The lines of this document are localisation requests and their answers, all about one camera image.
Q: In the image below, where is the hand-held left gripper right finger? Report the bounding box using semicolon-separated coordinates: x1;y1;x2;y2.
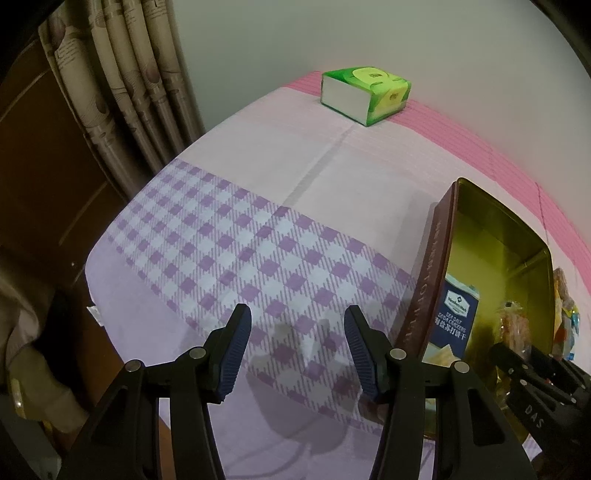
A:
344;305;539;480

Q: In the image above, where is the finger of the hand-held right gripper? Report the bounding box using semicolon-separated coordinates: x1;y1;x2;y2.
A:
488;342;544;389
530;347;591;398

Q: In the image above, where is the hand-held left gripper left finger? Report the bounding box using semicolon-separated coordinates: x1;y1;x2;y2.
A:
55;303;253;480

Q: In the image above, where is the red snack packet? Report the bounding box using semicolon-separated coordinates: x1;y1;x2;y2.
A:
554;318;575;360

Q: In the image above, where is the clear pastry snack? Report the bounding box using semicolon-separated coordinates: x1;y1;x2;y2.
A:
496;300;533;352

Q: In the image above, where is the gold tin box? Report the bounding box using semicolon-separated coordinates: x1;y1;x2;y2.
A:
392;176;556;439

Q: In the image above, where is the blue cracker packet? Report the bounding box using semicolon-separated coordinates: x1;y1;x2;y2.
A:
426;273;481;366

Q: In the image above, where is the beige cloth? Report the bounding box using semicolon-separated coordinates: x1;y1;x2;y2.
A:
0;272;89;435

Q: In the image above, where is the brown wooden cabinet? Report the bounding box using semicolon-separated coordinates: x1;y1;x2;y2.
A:
0;34;139;296

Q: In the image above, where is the green tissue pack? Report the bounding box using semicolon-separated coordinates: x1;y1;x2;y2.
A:
321;67;413;127

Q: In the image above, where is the beige patterned curtain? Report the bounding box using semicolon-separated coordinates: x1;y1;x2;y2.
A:
39;0;206;195

